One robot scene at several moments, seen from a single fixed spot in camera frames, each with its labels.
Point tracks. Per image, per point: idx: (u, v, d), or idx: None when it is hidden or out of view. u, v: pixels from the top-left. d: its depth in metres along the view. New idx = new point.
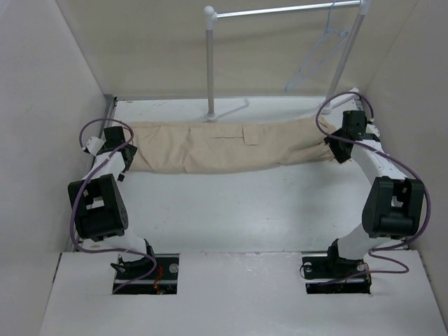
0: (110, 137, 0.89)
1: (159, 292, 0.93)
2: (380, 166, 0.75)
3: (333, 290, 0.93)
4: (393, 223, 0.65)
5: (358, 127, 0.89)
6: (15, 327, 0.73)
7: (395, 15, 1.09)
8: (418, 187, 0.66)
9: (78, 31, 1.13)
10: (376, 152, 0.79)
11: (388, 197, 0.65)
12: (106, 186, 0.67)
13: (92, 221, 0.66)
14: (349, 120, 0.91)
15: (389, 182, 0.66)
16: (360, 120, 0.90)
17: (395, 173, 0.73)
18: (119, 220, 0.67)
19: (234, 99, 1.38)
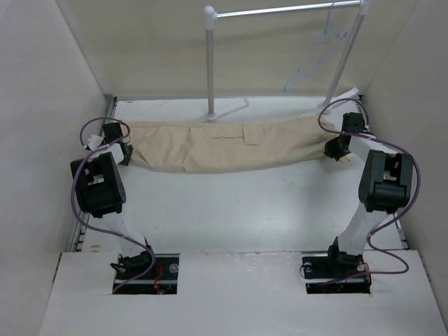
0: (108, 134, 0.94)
1: (159, 292, 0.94)
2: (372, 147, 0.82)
3: (333, 290, 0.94)
4: (386, 192, 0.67)
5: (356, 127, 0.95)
6: (15, 327, 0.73)
7: (395, 15, 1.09)
8: (407, 159, 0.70)
9: (78, 31, 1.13)
10: (371, 138, 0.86)
11: (379, 166, 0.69)
12: (106, 162, 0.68)
13: (92, 195, 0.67)
14: (348, 120, 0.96)
15: (381, 153, 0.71)
16: (360, 121, 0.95)
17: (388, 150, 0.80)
18: (117, 194, 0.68)
19: (234, 99, 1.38)
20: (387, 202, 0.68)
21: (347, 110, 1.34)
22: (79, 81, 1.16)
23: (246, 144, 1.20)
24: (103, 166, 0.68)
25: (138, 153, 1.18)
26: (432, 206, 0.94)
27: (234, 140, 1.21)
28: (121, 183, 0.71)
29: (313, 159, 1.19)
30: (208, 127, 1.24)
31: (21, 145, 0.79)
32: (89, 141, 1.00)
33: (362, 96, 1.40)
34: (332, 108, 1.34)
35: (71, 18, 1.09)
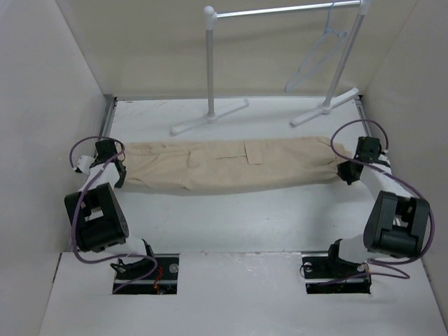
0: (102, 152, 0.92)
1: (159, 292, 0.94)
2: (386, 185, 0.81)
3: (333, 290, 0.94)
4: (396, 241, 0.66)
5: (370, 153, 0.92)
6: (15, 327, 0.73)
7: (395, 15, 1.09)
8: (422, 207, 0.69)
9: (78, 31, 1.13)
10: (385, 173, 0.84)
11: (390, 212, 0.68)
12: (105, 193, 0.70)
13: (91, 230, 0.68)
14: (363, 145, 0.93)
15: (393, 199, 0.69)
16: (375, 147, 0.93)
17: (401, 191, 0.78)
18: (119, 229, 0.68)
19: (234, 99, 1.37)
20: (398, 250, 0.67)
21: (347, 110, 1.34)
22: (78, 81, 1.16)
23: (250, 164, 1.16)
24: (103, 202, 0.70)
25: (135, 158, 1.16)
26: (432, 207, 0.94)
27: (236, 160, 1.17)
28: (121, 215, 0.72)
29: (318, 181, 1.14)
30: (208, 148, 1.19)
31: (20, 145, 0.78)
32: (79, 162, 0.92)
33: (362, 96, 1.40)
34: (332, 108, 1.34)
35: (71, 18, 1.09)
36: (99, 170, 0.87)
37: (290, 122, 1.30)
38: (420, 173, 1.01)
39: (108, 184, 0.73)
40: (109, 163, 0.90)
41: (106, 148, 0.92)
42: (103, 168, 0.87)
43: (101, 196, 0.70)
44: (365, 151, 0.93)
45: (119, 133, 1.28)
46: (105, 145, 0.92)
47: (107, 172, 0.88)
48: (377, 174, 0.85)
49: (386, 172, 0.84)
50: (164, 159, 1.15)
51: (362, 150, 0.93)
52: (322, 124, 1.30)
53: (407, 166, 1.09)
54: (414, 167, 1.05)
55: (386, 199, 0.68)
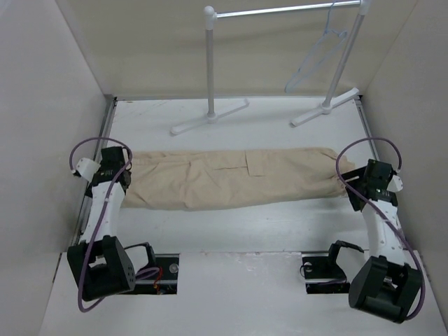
0: (108, 159, 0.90)
1: (159, 292, 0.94)
2: (383, 241, 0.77)
3: (333, 290, 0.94)
4: (385, 302, 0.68)
5: (379, 182, 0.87)
6: (16, 327, 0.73)
7: (395, 15, 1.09)
8: (416, 275, 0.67)
9: (78, 31, 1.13)
10: (387, 222, 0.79)
11: (379, 278, 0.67)
12: (110, 253, 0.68)
13: (96, 287, 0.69)
14: (373, 170, 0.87)
15: (382, 264, 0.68)
16: (386, 173, 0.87)
17: (396, 255, 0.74)
18: (124, 286, 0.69)
19: (234, 99, 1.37)
20: (382, 313, 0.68)
21: (347, 110, 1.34)
22: (78, 81, 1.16)
23: (252, 176, 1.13)
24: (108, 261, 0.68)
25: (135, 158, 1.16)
26: (432, 207, 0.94)
27: (237, 171, 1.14)
28: (128, 266, 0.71)
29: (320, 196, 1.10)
30: (208, 159, 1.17)
31: (19, 145, 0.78)
32: (79, 165, 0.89)
33: (362, 96, 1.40)
34: (332, 108, 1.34)
35: (71, 19, 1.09)
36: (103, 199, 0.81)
37: (290, 122, 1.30)
38: (420, 173, 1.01)
39: (114, 238, 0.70)
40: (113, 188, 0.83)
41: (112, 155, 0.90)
42: (108, 197, 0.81)
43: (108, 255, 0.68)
44: (374, 178, 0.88)
45: (119, 133, 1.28)
46: (112, 152, 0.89)
47: (112, 201, 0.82)
48: (379, 221, 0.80)
49: (388, 221, 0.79)
50: (164, 163, 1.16)
51: (372, 176, 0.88)
52: (322, 124, 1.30)
53: (407, 166, 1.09)
54: (414, 168, 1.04)
55: (374, 264, 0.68)
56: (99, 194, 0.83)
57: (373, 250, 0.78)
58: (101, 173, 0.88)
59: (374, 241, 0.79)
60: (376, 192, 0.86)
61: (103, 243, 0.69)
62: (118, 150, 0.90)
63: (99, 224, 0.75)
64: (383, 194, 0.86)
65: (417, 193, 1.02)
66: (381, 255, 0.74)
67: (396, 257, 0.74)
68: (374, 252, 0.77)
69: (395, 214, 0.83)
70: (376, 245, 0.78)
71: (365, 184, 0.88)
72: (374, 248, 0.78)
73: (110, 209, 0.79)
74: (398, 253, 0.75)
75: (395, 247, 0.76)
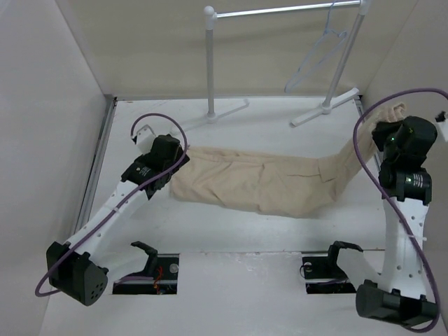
0: (155, 152, 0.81)
1: (159, 292, 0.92)
2: (400, 268, 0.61)
3: (333, 290, 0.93)
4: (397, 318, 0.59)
5: (412, 157, 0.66)
6: (16, 327, 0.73)
7: (395, 15, 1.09)
8: (430, 312, 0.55)
9: (78, 32, 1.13)
10: (411, 239, 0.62)
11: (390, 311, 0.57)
12: (80, 274, 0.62)
13: (61, 285, 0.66)
14: (409, 143, 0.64)
15: (393, 299, 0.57)
16: (422, 147, 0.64)
17: (414, 285, 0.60)
18: (82, 301, 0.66)
19: (234, 99, 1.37)
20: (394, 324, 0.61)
21: (347, 110, 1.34)
22: (79, 81, 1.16)
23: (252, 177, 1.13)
24: (75, 278, 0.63)
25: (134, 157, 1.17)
26: (433, 208, 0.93)
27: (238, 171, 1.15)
28: (95, 285, 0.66)
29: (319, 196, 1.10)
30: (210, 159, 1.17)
31: (19, 145, 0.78)
32: (141, 134, 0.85)
33: (362, 96, 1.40)
34: (332, 108, 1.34)
35: (71, 18, 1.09)
36: (113, 207, 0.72)
37: (291, 122, 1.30)
38: None
39: (91, 262, 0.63)
40: (125, 201, 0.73)
41: (160, 148, 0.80)
42: (117, 207, 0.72)
43: (77, 272, 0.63)
44: (407, 152, 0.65)
45: (118, 133, 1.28)
46: (162, 146, 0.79)
47: (120, 213, 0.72)
48: (399, 236, 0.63)
49: (413, 237, 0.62)
50: None
51: (407, 146, 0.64)
52: (322, 124, 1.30)
53: None
54: None
55: (383, 302, 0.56)
56: (117, 194, 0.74)
57: (386, 275, 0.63)
58: (137, 166, 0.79)
59: (389, 257, 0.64)
60: (405, 182, 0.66)
61: (80, 260, 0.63)
62: (171, 148, 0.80)
63: (87, 236, 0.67)
64: (415, 187, 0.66)
65: None
66: (393, 290, 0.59)
67: (411, 288, 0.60)
68: (385, 279, 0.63)
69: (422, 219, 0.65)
70: (389, 267, 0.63)
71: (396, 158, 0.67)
72: (387, 270, 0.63)
73: (111, 221, 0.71)
74: (418, 283, 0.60)
75: (414, 274, 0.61)
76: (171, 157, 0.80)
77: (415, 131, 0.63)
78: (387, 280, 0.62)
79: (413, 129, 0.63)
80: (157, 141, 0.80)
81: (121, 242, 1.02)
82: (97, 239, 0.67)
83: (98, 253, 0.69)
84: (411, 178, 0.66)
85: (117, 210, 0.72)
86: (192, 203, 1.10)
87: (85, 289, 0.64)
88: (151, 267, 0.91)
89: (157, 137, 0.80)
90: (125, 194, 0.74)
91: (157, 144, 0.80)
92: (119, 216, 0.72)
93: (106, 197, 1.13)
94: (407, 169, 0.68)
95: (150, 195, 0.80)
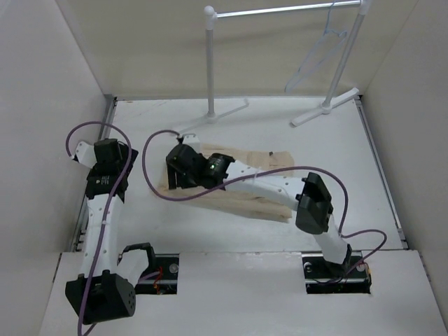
0: (103, 159, 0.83)
1: (159, 292, 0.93)
2: (280, 187, 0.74)
3: (333, 290, 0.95)
4: (323, 209, 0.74)
5: (196, 161, 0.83)
6: (16, 327, 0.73)
7: (394, 15, 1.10)
8: (316, 178, 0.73)
9: (78, 31, 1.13)
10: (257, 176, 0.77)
11: (313, 206, 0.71)
12: (110, 288, 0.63)
13: (97, 314, 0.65)
14: (182, 162, 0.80)
15: (306, 199, 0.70)
16: (194, 152, 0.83)
17: (295, 185, 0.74)
18: (124, 314, 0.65)
19: (234, 99, 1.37)
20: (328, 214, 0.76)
21: (347, 110, 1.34)
22: (78, 80, 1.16)
23: None
24: (108, 295, 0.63)
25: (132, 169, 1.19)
26: (432, 208, 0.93)
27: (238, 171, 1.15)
28: (128, 292, 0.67)
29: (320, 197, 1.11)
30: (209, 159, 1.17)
31: (20, 145, 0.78)
32: (78, 150, 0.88)
33: (362, 96, 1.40)
34: (332, 108, 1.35)
35: (71, 18, 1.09)
36: (100, 225, 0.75)
37: (290, 122, 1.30)
38: (421, 175, 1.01)
39: (115, 273, 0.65)
40: (107, 215, 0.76)
41: (106, 154, 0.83)
42: (104, 221, 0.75)
43: (106, 289, 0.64)
44: (189, 163, 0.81)
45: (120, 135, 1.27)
46: (106, 150, 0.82)
47: (110, 225, 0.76)
48: (253, 183, 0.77)
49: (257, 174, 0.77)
50: None
51: (189, 162, 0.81)
52: (322, 124, 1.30)
53: (407, 166, 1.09)
54: (414, 169, 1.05)
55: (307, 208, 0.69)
56: (95, 211, 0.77)
57: (285, 201, 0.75)
58: (93, 180, 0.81)
59: (271, 194, 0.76)
60: (213, 170, 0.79)
61: (103, 278, 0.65)
62: (114, 148, 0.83)
63: (96, 255, 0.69)
64: (219, 167, 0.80)
65: (418, 194, 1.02)
66: (297, 197, 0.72)
67: (296, 187, 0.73)
68: (290, 203, 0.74)
69: (242, 166, 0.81)
70: (280, 197, 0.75)
71: (194, 172, 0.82)
72: (281, 199, 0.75)
73: (109, 234, 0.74)
74: (292, 180, 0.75)
75: (285, 180, 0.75)
76: (120, 157, 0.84)
77: (176, 155, 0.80)
78: (291, 201, 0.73)
79: (174, 155, 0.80)
80: (97, 149, 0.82)
81: (122, 242, 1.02)
82: (107, 255, 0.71)
83: (113, 266, 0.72)
84: (212, 164, 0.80)
85: (106, 222, 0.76)
86: (192, 203, 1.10)
87: (123, 299, 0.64)
88: (152, 267, 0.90)
89: (95, 145, 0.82)
90: (103, 208, 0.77)
91: (99, 151, 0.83)
92: (111, 227, 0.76)
93: None
94: (205, 165, 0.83)
95: (122, 197, 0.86)
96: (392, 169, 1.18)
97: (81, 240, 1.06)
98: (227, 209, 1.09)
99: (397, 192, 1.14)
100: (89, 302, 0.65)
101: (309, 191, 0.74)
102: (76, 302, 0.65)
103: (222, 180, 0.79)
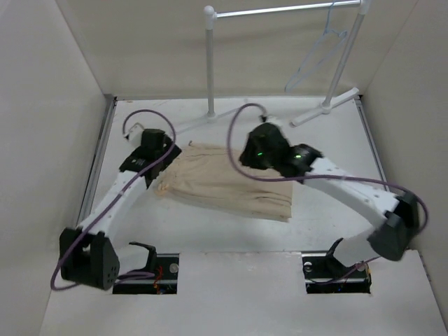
0: (146, 143, 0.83)
1: (159, 292, 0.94)
2: (367, 199, 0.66)
3: (332, 290, 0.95)
4: (407, 236, 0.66)
5: (281, 146, 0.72)
6: (16, 327, 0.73)
7: (394, 14, 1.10)
8: (414, 199, 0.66)
9: (78, 31, 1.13)
10: (344, 179, 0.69)
11: (400, 229, 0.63)
12: (97, 252, 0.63)
13: (77, 271, 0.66)
14: (269, 143, 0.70)
15: (395, 217, 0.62)
16: (277, 135, 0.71)
17: (384, 199, 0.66)
18: (99, 285, 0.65)
19: (234, 99, 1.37)
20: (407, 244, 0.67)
21: (347, 110, 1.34)
22: (79, 80, 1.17)
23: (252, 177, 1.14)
24: (94, 258, 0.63)
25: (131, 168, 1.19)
26: (432, 208, 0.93)
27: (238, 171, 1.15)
28: (111, 267, 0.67)
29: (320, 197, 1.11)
30: (209, 159, 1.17)
31: (20, 145, 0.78)
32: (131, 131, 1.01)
33: (362, 96, 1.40)
34: (332, 108, 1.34)
35: (71, 18, 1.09)
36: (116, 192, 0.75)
37: (291, 122, 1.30)
38: (421, 175, 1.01)
39: (108, 238, 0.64)
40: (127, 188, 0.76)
41: (150, 141, 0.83)
42: (122, 191, 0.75)
43: (94, 253, 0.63)
44: (276, 145, 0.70)
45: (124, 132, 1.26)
46: (152, 138, 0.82)
47: (124, 197, 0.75)
48: (337, 184, 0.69)
49: (345, 176, 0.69)
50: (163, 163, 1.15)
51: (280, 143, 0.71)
52: (322, 124, 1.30)
53: (407, 166, 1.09)
54: (414, 169, 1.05)
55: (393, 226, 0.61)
56: (119, 182, 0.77)
57: (367, 214, 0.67)
58: (131, 159, 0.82)
59: (353, 202, 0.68)
60: (298, 161, 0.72)
61: (96, 239, 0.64)
62: (159, 138, 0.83)
63: (98, 217, 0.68)
64: (306, 158, 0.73)
65: (418, 194, 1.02)
66: (386, 213, 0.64)
67: (387, 202, 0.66)
68: (372, 218, 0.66)
69: (330, 164, 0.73)
70: (362, 208, 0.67)
71: (276, 159, 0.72)
72: (364, 211, 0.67)
73: (119, 205, 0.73)
74: (384, 195, 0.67)
75: (376, 192, 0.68)
76: (162, 147, 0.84)
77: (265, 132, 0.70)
78: (374, 217, 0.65)
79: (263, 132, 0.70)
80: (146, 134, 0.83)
81: (122, 242, 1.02)
82: (110, 218, 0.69)
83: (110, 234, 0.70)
84: (298, 154, 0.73)
85: (122, 193, 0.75)
86: (193, 203, 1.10)
87: (103, 271, 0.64)
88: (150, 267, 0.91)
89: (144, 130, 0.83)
90: (126, 182, 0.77)
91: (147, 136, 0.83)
92: (123, 201, 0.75)
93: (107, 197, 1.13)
94: (290, 154, 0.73)
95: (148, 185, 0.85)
96: (393, 169, 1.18)
97: None
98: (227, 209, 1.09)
99: (397, 192, 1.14)
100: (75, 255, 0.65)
101: (400, 211, 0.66)
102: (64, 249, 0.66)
103: (306, 173, 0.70)
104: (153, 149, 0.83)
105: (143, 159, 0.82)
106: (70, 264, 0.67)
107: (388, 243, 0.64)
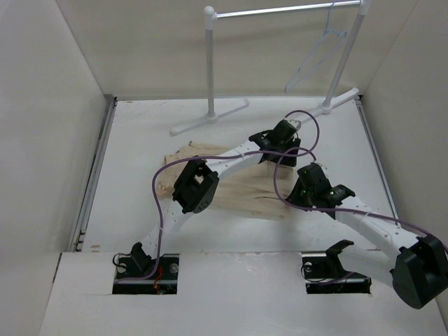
0: (278, 131, 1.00)
1: (159, 292, 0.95)
2: (387, 234, 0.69)
3: (333, 290, 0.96)
4: (431, 283, 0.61)
5: (322, 183, 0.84)
6: (16, 327, 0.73)
7: (393, 15, 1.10)
8: (435, 241, 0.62)
9: (78, 31, 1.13)
10: (367, 215, 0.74)
11: (418, 270, 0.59)
12: (207, 184, 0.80)
13: (184, 187, 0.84)
14: (309, 179, 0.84)
15: (410, 254, 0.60)
16: (321, 173, 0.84)
17: (404, 239, 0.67)
18: (192, 208, 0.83)
19: (234, 99, 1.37)
20: (435, 294, 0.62)
21: (347, 110, 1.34)
22: (79, 80, 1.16)
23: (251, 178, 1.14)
24: (204, 186, 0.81)
25: (134, 166, 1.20)
26: (432, 208, 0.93)
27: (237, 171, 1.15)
28: (206, 200, 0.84)
29: None
30: None
31: (21, 145, 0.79)
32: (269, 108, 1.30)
33: (362, 96, 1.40)
34: (332, 108, 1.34)
35: (71, 18, 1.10)
36: (241, 152, 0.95)
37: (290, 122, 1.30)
38: (421, 175, 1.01)
39: (219, 178, 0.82)
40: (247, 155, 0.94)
41: (281, 131, 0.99)
42: (244, 155, 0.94)
43: (205, 183, 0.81)
44: (315, 182, 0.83)
45: (132, 128, 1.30)
46: (284, 129, 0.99)
47: (244, 161, 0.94)
48: (360, 218, 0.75)
49: (369, 213, 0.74)
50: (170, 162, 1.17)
51: (315, 180, 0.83)
52: (322, 124, 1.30)
53: (407, 166, 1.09)
54: (414, 169, 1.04)
55: (407, 263, 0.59)
56: (244, 146, 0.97)
57: (388, 250, 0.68)
58: (262, 136, 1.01)
59: (375, 239, 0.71)
60: (331, 195, 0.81)
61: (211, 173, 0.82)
62: (289, 133, 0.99)
63: (220, 158, 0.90)
64: (339, 194, 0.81)
65: (418, 194, 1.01)
66: (400, 249, 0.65)
67: (405, 241, 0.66)
68: (392, 254, 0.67)
69: (360, 201, 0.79)
70: (383, 244, 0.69)
71: (313, 192, 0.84)
72: (386, 248, 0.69)
73: (239, 162, 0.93)
74: (405, 234, 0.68)
75: (397, 230, 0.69)
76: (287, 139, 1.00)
77: (307, 169, 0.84)
78: (393, 253, 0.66)
79: (306, 169, 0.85)
80: (282, 123, 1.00)
81: (122, 244, 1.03)
82: (223, 166, 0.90)
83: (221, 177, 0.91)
84: (332, 190, 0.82)
85: (243, 156, 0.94)
86: None
87: (202, 199, 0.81)
88: (141, 264, 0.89)
89: (283, 120, 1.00)
90: (250, 150, 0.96)
91: (283, 125, 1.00)
92: (241, 162, 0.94)
93: (106, 197, 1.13)
94: (327, 190, 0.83)
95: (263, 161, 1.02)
96: (393, 169, 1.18)
97: (80, 240, 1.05)
98: (227, 209, 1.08)
99: (397, 192, 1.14)
100: (190, 179, 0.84)
101: (423, 254, 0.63)
102: (185, 169, 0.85)
103: (334, 205, 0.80)
104: (281, 137, 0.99)
105: (269, 141, 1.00)
106: (182, 180, 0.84)
107: (407, 284, 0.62)
